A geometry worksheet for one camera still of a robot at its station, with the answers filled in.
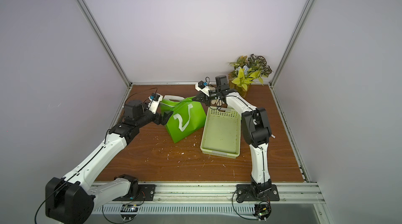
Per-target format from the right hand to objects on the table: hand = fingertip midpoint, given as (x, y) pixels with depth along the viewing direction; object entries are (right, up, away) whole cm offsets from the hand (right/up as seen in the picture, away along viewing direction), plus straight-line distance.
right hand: (194, 95), depth 88 cm
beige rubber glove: (+14, -4, -2) cm, 14 cm away
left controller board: (-30, -56, -16) cm, 65 cm away
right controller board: (+33, -53, -18) cm, 65 cm away
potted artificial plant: (+32, +15, +4) cm, 35 cm away
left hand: (-14, -6, -9) cm, 18 cm away
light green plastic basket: (+16, -24, +5) cm, 29 cm away
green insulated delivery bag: (-3, -13, -2) cm, 13 cm away
